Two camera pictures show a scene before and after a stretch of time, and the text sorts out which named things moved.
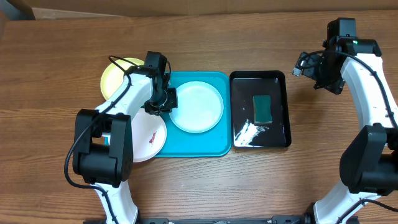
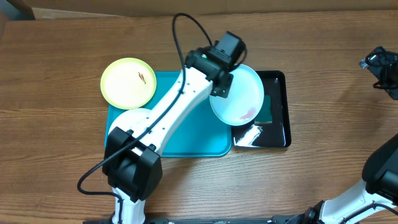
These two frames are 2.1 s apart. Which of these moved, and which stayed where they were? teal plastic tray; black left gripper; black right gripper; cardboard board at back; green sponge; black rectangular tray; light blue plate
Moved: black right gripper; black left gripper; light blue plate
Stayed: black rectangular tray; cardboard board at back; green sponge; teal plastic tray
